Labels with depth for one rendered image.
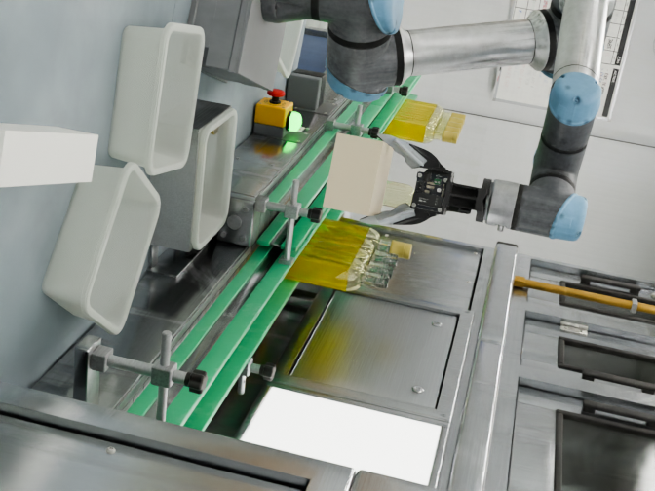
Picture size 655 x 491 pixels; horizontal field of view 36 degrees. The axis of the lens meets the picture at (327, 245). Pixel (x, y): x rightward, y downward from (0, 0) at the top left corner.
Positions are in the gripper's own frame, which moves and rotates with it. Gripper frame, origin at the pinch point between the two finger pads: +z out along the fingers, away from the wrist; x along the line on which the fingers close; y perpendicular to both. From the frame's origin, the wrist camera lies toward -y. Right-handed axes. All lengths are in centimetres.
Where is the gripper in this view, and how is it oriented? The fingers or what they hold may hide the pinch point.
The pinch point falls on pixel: (368, 177)
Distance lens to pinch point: 165.9
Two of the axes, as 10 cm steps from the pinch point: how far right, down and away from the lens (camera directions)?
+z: -9.6, -2.0, 1.7
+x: -1.9, 9.8, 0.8
